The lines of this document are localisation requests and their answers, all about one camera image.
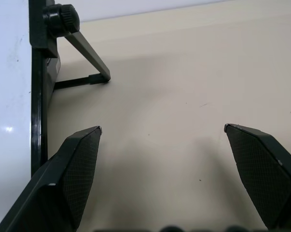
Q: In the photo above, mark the black-framed whiteboard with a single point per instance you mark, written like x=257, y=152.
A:
x=10, y=84

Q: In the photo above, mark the black stand adjustment knob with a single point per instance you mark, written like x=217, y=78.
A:
x=62, y=17

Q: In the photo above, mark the black whiteboard stand leg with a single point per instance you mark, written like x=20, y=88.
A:
x=92, y=65

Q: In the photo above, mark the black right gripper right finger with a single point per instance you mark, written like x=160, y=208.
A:
x=263, y=169

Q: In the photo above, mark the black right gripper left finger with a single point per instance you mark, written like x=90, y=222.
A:
x=63, y=183

